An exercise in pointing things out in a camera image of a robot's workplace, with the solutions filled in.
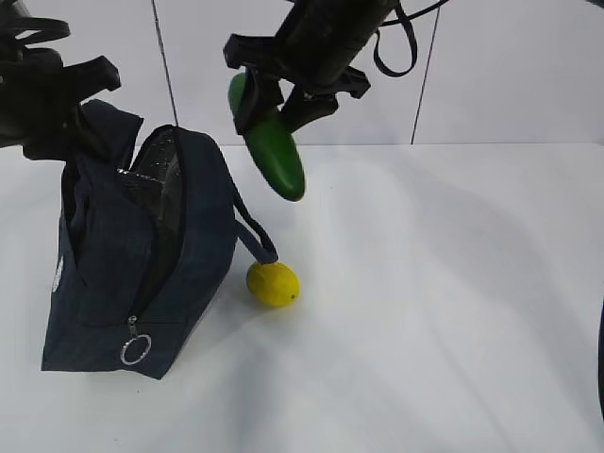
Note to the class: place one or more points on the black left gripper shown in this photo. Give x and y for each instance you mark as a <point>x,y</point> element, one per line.
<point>40,97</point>

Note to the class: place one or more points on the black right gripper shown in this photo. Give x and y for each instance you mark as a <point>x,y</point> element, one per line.
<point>313,48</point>

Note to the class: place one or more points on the green cucumber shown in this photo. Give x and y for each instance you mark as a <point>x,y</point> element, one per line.
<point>274,152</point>

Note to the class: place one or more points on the dark navy fabric bag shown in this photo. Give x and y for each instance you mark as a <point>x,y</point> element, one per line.
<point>146,239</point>

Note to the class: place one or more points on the yellow lemon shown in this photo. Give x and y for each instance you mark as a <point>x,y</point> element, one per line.
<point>275,285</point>

